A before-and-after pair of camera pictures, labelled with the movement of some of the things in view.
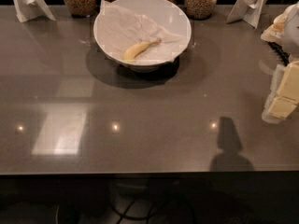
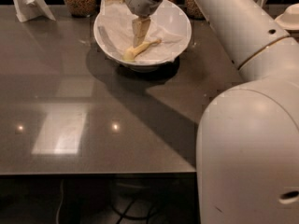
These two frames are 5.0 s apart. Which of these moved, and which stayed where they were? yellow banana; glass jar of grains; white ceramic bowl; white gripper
Moved: white gripper
Stayed: yellow banana; glass jar of grains; white ceramic bowl
